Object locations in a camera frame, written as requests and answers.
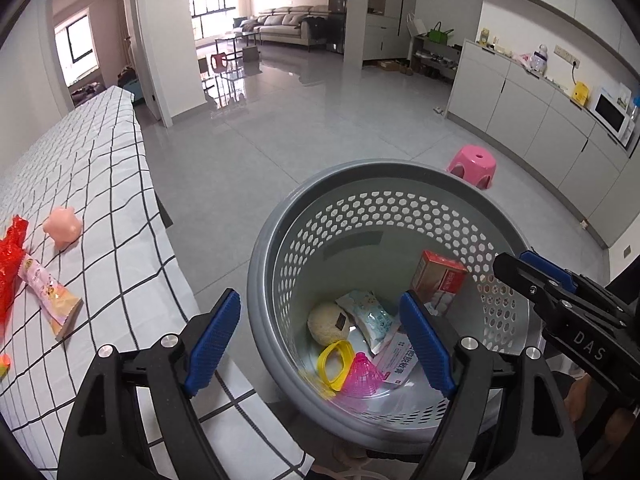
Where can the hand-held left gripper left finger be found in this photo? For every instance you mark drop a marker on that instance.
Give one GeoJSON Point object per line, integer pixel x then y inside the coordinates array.
{"type": "Point", "coordinates": [215, 345]}

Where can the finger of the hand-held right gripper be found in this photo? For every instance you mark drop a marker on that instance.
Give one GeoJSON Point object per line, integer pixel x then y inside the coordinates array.
{"type": "Point", "coordinates": [550, 267]}
{"type": "Point", "coordinates": [530, 285]}

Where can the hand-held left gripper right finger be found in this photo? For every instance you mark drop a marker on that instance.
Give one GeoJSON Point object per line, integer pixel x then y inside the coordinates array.
{"type": "Point", "coordinates": [425, 345]}

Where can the white paper packet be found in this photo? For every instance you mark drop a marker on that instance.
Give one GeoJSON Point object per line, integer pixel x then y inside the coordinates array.
{"type": "Point", "coordinates": [397, 365]}

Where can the white blue patterned packet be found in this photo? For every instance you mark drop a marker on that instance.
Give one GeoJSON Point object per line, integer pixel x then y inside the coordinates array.
{"type": "Point", "coordinates": [372, 317]}

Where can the red gold carton box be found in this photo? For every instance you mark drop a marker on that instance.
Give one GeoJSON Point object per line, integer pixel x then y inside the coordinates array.
{"type": "Point", "coordinates": [437, 277]}

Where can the pink mesh funnel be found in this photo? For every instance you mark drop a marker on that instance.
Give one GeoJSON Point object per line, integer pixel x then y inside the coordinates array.
{"type": "Point", "coordinates": [362, 375]}

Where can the beige round sponge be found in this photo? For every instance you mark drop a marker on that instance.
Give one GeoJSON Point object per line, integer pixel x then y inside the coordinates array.
{"type": "Point", "coordinates": [325, 325]}

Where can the grey perforated plastic basket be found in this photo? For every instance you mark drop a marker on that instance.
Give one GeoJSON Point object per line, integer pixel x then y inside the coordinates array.
{"type": "Point", "coordinates": [350, 240]}

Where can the person's right hand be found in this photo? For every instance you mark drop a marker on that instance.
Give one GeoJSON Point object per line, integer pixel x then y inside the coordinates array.
{"type": "Point", "coordinates": [579, 397]}

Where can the pink plastic stool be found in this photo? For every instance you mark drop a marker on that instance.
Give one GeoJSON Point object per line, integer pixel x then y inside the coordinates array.
{"type": "Point", "coordinates": [472, 165]}

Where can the white low cabinet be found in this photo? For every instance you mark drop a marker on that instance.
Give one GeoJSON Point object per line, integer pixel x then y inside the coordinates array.
{"type": "Point", "coordinates": [540, 110]}

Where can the white microwave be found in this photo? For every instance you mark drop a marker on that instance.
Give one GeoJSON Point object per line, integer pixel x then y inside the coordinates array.
{"type": "Point", "coordinates": [610, 112]}

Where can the pink snack packet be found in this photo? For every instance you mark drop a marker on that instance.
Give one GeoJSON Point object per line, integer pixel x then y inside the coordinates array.
{"type": "Point", "coordinates": [47, 292]}

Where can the yellow box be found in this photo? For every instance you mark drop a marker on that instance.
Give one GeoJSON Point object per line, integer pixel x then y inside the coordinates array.
{"type": "Point", "coordinates": [580, 93]}

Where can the pink rubber toy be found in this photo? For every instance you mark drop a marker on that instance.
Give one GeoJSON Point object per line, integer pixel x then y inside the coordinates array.
{"type": "Point", "coordinates": [62, 227]}

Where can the small yellow green item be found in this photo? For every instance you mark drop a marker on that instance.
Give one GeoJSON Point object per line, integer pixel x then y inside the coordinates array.
{"type": "Point", "coordinates": [3, 365]}

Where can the white black checkered tablecloth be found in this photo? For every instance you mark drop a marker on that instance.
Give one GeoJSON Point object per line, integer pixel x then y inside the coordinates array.
{"type": "Point", "coordinates": [100, 160]}

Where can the red plastic wrapper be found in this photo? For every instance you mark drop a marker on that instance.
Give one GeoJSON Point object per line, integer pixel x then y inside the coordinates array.
{"type": "Point", "coordinates": [10, 270]}

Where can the shoe rack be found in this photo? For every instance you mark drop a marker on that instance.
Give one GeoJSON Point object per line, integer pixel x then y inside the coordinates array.
{"type": "Point", "coordinates": [435, 57]}

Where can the green bag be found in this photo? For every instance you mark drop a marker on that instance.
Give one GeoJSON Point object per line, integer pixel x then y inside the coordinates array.
{"type": "Point", "coordinates": [440, 35]}

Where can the red plastic stool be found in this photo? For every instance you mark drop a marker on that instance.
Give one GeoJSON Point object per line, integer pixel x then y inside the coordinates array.
{"type": "Point", "coordinates": [218, 60]}

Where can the cardboard box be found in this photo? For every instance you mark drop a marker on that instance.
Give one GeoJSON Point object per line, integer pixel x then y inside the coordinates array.
{"type": "Point", "coordinates": [251, 53]}

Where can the tall shelf cabinet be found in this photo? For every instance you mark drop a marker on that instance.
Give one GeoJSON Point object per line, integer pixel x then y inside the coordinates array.
{"type": "Point", "coordinates": [385, 10]}

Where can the glass coffee table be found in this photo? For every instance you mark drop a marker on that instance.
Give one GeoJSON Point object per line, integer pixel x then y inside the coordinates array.
{"type": "Point", "coordinates": [237, 39]}

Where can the bedroom window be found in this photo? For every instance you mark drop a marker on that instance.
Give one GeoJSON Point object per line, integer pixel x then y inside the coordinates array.
{"type": "Point", "coordinates": [77, 45]}

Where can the grey sofa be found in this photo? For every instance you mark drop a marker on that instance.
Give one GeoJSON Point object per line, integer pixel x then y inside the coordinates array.
{"type": "Point", "coordinates": [287, 22]}

